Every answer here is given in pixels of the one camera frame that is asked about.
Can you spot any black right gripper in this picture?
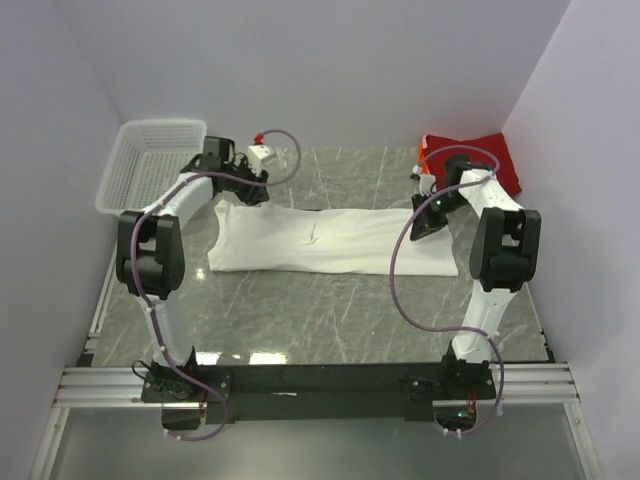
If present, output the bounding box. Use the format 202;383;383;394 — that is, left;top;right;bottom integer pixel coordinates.
409;190;468;242

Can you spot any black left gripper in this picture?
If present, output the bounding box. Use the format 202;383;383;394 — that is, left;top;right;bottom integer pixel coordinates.
222;157;270;206

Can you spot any white t shirt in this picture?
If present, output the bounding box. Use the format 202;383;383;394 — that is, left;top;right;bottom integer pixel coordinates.
206;199;460;277

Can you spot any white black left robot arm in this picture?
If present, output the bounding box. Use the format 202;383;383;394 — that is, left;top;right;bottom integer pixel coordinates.
116;133;277;402

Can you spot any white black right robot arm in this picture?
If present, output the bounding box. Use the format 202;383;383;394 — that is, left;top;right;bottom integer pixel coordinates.
410;154;541;399

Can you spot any folded red t shirt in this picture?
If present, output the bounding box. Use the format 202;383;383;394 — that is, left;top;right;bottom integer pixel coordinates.
422;133;522;197

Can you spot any white plastic basket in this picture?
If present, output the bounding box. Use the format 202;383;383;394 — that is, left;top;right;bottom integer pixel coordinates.
95;119;207;216

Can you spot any black base crossbar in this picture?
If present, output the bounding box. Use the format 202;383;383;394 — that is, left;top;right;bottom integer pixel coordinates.
141;362;497;424

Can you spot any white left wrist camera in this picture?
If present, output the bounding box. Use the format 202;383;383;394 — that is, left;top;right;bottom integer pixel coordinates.
246;133;277;176

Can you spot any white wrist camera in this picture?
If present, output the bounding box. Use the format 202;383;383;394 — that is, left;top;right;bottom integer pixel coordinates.
246;133;277;176
410;165;437;196

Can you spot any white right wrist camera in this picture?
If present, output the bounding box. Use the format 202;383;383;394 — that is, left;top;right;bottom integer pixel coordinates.
410;165;437;196

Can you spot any aluminium rail frame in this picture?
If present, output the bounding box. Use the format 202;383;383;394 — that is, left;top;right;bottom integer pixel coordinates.
29;309;604;480

